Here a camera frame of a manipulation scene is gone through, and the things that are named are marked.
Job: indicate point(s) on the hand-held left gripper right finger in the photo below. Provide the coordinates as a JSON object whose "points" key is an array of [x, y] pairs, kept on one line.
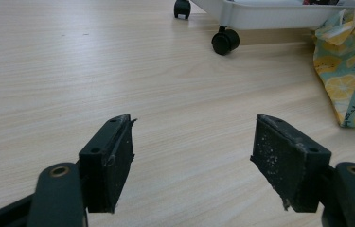
{"points": [[287, 167]]}

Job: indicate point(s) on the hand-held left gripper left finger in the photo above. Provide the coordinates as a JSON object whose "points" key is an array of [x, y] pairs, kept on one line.
{"points": [[110, 164]]}

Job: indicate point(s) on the lemon print cloth bag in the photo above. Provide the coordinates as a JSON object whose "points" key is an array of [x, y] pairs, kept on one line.
{"points": [[348, 69]]}

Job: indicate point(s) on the black caster wheel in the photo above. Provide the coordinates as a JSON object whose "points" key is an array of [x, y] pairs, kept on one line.
{"points": [[182, 8], [225, 41]]}

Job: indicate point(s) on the white plastic cart tray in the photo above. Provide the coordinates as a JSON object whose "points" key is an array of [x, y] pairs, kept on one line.
{"points": [[269, 15]]}

